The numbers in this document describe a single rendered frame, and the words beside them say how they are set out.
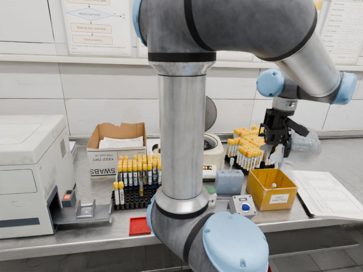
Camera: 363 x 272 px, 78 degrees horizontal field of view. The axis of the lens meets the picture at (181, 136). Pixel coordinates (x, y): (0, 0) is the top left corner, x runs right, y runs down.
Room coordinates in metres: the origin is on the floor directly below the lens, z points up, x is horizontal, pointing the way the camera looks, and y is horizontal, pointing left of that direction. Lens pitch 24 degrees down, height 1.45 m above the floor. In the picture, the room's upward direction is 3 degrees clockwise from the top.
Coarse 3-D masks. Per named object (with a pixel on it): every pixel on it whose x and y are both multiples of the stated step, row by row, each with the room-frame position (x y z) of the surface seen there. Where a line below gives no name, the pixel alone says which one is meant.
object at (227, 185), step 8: (216, 176) 0.76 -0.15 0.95; (224, 176) 0.73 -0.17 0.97; (232, 176) 0.73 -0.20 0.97; (240, 176) 0.74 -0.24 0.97; (216, 184) 0.75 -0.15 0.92; (224, 184) 0.73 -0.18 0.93; (232, 184) 0.74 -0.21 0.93; (240, 184) 0.74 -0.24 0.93; (216, 192) 0.73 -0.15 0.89; (224, 192) 0.73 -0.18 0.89; (232, 192) 0.74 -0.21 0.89; (240, 192) 0.74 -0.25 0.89
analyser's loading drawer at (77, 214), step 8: (112, 200) 0.61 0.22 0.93; (56, 208) 0.57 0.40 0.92; (64, 208) 0.58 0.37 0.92; (72, 208) 0.58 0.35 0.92; (80, 208) 0.58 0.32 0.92; (88, 208) 0.58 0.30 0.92; (96, 208) 0.58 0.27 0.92; (104, 208) 0.59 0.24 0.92; (112, 208) 0.59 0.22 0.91; (56, 216) 0.54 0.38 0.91; (64, 216) 0.54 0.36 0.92; (72, 216) 0.54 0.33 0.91; (80, 216) 0.53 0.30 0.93; (88, 216) 0.54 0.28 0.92; (96, 216) 0.55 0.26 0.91; (104, 216) 0.55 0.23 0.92; (56, 224) 0.52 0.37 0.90
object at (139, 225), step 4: (144, 216) 0.59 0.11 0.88; (132, 220) 0.58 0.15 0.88; (136, 220) 0.58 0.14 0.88; (140, 220) 0.58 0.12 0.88; (144, 220) 0.58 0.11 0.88; (132, 224) 0.56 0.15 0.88; (136, 224) 0.56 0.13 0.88; (140, 224) 0.56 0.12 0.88; (144, 224) 0.56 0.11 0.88; (132, 228) 0.54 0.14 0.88; (136, 228) 0.54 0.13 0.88; (140, 228) 0.55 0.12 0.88; (144, 228) 0.55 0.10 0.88; (148, 228) 0.55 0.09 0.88; (132, 232) 0.53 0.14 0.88; (136, 232) 0.52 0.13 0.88; (140, 232) 0.52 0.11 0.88; (144, 232) 0.53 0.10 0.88; (148, 232) 0.53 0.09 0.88
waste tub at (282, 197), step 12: (276, 168) 0.80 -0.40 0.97; (252, 180) 0.74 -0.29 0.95; (264, 180) 0.79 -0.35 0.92; (276, 180) 0.80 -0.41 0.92; (288, 180) 0.73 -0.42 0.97; (252, 192) 0.73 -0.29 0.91; (264, 192) 0.66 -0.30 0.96; (276, 192) 0.66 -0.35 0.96; (288, 192) 0.67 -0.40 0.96; (264, 204) 0.66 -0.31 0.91; (276, 204) 0.67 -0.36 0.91; (288, 204) 0.67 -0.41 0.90
